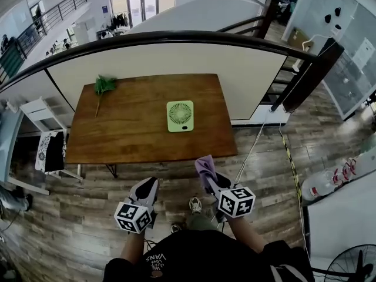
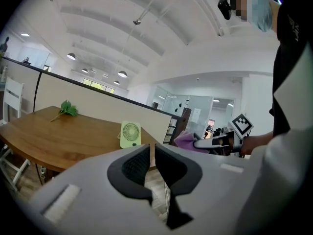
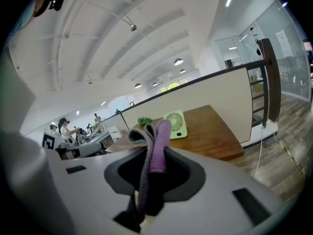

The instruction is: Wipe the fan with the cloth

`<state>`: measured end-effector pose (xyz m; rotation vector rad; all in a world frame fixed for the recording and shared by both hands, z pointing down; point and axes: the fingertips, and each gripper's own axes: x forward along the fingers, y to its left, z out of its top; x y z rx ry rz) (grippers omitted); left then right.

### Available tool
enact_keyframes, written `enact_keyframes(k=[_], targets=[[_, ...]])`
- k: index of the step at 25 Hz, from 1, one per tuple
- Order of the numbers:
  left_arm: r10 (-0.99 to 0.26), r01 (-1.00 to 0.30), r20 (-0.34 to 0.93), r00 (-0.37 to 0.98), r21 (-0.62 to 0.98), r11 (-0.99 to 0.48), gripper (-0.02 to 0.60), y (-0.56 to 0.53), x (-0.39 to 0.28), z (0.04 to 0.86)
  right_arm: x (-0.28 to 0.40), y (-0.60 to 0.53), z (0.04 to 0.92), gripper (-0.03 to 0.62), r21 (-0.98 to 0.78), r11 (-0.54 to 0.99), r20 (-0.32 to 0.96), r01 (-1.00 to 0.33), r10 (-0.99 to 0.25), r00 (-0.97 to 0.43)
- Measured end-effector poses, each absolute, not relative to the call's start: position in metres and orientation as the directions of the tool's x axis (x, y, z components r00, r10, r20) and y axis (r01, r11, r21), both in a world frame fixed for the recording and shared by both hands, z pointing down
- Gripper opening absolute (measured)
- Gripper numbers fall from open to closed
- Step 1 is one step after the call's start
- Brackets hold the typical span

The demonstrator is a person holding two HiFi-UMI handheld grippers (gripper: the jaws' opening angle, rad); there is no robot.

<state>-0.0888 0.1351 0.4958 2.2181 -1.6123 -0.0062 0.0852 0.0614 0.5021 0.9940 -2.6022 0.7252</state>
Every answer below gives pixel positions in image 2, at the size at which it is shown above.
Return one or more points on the light green fan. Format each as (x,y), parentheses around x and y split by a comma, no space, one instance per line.
(130,134)

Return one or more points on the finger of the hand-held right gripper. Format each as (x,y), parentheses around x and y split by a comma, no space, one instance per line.
(204,143)

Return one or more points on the silver ceiling spotlight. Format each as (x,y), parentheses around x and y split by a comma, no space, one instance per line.
(137,22)

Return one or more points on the green leaf sprig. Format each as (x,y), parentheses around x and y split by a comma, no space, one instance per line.
(68,109)

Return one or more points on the light blue face mask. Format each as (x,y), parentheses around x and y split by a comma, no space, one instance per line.
(262,13)

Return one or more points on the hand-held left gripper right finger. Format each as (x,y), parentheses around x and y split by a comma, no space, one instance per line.
(178,172)

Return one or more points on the white chair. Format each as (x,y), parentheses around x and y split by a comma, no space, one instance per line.
(12,170)
(12,97)

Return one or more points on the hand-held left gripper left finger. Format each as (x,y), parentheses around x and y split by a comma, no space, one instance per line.
(133,170)

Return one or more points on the beige partition wall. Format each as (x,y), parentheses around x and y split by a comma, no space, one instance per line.
(97,104)

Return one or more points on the purple cloth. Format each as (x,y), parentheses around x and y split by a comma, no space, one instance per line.
(184,141)

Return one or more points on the dark brown cabinet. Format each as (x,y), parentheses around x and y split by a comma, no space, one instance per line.
(182,128)

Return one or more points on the dome pendant lamp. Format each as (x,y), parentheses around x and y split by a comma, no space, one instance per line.
(84,70)
(122,74)
(117,82)
(71,56)

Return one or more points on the glass office partition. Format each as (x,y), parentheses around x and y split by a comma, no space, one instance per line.
(193,111)

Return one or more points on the black head camera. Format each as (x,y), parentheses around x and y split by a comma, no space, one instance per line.
(225,7)

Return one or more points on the person's right forearm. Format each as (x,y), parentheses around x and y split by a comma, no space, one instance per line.
(256,142)

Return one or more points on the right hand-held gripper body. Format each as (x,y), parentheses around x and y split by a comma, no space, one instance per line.
(237,133)

